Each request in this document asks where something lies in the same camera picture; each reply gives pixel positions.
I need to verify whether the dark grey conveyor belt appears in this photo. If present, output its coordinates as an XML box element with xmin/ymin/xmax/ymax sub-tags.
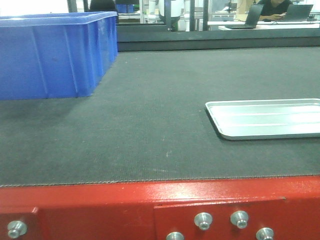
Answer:
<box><xmin>0</xmin><ymin>47</ymin><xmax>320</xmax><ymax>187</ymax></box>

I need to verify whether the blue crate on conveyor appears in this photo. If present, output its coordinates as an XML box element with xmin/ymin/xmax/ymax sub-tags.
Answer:
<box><xmin>0</xmin><ymin>11</ymin><xmax>118</xmax><ymax>100</ymax></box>

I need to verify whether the silver metal tray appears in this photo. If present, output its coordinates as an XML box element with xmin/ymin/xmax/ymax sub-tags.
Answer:
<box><xmin>205</xmin><ymin>98</ymin><xmax>320</xmax><ymax>141</ymax></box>

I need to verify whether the silver bolt centre upper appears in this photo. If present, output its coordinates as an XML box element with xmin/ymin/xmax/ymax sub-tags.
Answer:
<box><xmin>193</xmin><ymin>212</ymin><xmax>213</xmax><ymax>231</ymax></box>

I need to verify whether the silver bolt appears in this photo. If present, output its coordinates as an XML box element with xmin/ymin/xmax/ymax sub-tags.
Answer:
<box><xmin>193</xmin><ymin>212</ymin><xmax>213</xmax><ymax>231</ymax></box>
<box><xmin>230</xmin><ymin>210</ymin><xmax>249</xmax><ymax>229</ymax></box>
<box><xmin>7</xmin><ymin>220</ymin><xmax>28</xmax><ymax>239</ymax></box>
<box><xmin>165</xmin><ymin>231</ymin><xmax>185</xmax><ymax>240</ymax></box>
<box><xmin>255</xmin><ymin>227</ymin><xmax>274</xmax><ymax>240</ymax></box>

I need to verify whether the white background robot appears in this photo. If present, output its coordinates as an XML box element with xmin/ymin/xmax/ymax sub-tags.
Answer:
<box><xmin>147</xmin><ymin>0</ymin><xmax>191</xmax><ymax>32</ymax></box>

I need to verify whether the silver bolt centre lower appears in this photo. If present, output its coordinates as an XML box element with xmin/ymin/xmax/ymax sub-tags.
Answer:
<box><xmin>165</xmin><ymin>231</ymin><xmax>185</xmax><ymax>240</ymax></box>

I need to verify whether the silver bolt right upper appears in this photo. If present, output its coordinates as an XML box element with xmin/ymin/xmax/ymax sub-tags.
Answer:
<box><xmin>230</xmin><ymin>210</ymin><xmax>249</xmax><ymax>229</ymax></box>

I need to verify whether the black laptop left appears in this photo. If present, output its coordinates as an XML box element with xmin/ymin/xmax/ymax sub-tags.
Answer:
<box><xmin>225</xmin><ymin>4</ymin><xmax>263</xmax><ymax>30</ymax></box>

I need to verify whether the black laptop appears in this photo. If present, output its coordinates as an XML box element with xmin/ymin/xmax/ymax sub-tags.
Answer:
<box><xmin>225</xmin><ymin>4</ymin><xmax>263</xmax><ymax>30</ymax></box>
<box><xmin>279</xmin><ymin>4</ymin><xmax>313</xmax><ymax>22</ymax></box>

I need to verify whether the silver bolt right lower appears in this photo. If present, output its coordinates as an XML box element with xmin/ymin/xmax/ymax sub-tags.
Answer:
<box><xmin>255</xmin><ymin>227</ymin><xmax>274</xmax><ymax>240</ymax></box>

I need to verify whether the person in black shirt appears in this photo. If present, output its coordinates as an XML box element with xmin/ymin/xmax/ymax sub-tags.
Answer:
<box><xmin>257</xmin><ymin>0</ymin><xmax>293</xmax><ymax>21</ymax></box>

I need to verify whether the white desk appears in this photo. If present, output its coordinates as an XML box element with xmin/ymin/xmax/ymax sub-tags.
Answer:
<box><xmin>207</xmin><ymin>20</ymin><xmax>320</xmax><ymax>31</ymax></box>

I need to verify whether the black laptop right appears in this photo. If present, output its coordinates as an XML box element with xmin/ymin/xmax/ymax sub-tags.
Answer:
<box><xmin>279</xmin><ymin>4</ymin><xmax>313</xmax><ymax>22</ymax></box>

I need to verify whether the silver bolt far left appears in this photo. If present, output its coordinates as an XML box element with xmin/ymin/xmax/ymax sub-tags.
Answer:
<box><xmin>7</xmin><ymin>220</ymin><xmax>28</xmax><ymax>239</ymax></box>

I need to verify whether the red conveyor frame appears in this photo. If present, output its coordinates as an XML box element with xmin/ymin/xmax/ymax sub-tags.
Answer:
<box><xmin>0</xmin><ymin>176</ymin><xmax>320</xmax><ymax>240</ymax></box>

